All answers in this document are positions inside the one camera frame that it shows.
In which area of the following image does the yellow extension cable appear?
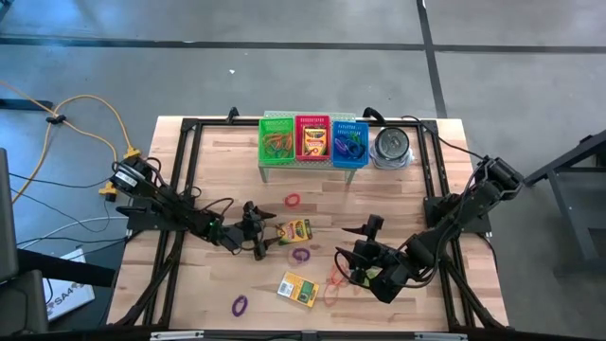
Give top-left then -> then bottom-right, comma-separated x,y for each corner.
0,79 -> 143,206

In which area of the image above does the white floor cable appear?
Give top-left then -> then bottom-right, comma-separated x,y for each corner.
17,215 -> 130,250

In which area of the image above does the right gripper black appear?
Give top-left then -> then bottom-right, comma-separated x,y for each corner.
334,213 -> 427,305

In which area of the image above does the black flat bar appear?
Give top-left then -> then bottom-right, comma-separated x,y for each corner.
16,247 -> 117,288

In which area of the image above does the blue rubber band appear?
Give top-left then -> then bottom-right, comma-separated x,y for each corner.
267,143 -> 291,161
268,140 -> 292,161

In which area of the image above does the silver metal bracket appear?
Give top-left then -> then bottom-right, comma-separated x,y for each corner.
150,331 -> 205,341
413,332 -> 469,341

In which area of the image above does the black floor cable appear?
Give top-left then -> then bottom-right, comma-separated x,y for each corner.
8,170 -> 132,247

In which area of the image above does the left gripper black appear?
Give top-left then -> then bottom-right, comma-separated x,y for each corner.
225,200 -> 281,261

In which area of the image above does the black floor bar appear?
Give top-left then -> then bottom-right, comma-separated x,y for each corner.
0,98 -> 54,112

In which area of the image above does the black metal side table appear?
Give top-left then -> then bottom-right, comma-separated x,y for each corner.
524,128 -> 606,277

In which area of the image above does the green plastic basket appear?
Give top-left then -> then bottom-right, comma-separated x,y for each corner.
258,117 -> 296,167

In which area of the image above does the red plastic basket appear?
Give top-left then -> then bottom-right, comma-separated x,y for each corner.
294,115 -> 332,164

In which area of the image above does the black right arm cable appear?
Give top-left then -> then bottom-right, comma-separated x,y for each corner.
401,115 -> 489,161

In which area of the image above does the blue plastic basket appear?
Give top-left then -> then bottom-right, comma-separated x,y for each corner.
330,120 -> 369,170

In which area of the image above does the dark grey equipment stand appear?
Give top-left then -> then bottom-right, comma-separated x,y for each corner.
0,147 -> 51,335

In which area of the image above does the yellow Crayola crayon box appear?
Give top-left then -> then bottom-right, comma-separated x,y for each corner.
276,218 -> 313,246
276,270 -> 321,309
302,126 -> 329,157

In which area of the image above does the white cardboard box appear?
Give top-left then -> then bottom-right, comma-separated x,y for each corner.
42,247 -> 97,322

